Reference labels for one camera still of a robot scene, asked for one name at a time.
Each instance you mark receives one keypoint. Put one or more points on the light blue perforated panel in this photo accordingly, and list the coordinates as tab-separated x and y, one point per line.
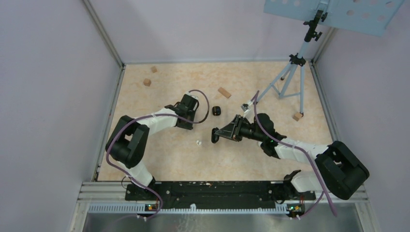
369	17

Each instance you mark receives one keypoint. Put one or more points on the black oval charging case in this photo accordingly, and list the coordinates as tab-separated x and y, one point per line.
214	136

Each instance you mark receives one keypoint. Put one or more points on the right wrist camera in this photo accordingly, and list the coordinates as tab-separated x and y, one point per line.
247	109

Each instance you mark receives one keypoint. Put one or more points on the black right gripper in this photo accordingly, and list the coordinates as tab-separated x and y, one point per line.
232	131

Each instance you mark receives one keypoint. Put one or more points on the wooden block under tripod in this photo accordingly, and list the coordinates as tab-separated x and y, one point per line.
297	116

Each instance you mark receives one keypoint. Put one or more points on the long wooden block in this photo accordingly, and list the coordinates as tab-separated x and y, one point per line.
224	92

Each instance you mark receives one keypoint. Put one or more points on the white slotted cable duct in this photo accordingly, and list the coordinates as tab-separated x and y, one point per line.
142	208

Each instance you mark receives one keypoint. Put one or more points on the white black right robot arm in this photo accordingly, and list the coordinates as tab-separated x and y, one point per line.
336	169

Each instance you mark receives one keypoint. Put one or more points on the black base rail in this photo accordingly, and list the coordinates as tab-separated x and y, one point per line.
218	194

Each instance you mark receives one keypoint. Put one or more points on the black case with gold band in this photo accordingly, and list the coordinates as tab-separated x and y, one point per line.
216	110

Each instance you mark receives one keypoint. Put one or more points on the wooden cube near corner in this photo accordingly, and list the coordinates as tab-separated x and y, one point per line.
154	69

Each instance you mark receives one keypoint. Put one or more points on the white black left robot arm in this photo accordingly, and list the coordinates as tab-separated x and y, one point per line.
126	145

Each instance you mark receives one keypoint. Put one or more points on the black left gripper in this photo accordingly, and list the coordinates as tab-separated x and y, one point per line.
188	125

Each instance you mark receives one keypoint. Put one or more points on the light blue tripod stand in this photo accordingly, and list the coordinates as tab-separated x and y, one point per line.
283	79

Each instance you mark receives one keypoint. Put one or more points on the wooden cube left side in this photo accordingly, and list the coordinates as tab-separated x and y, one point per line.
147	82

